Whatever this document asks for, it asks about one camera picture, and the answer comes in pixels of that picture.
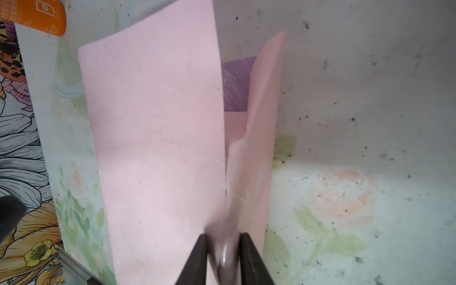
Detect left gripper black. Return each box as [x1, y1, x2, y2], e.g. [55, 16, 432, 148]
[0, 196, 27, 242]

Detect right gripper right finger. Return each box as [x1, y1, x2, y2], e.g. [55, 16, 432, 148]
[238, 233, 275, 285]

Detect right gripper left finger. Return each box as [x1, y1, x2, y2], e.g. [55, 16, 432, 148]
[175, 234, 209, 285]

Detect purple wrapping paper sheet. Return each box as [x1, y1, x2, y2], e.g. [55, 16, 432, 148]
[78, 1, 286, 285]

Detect orange tube bottle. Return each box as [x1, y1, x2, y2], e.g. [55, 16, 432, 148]
[1, 0, 67, 37]

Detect aluminium front rail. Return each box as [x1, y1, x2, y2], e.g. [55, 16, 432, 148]
[57, 242, 103, 285]

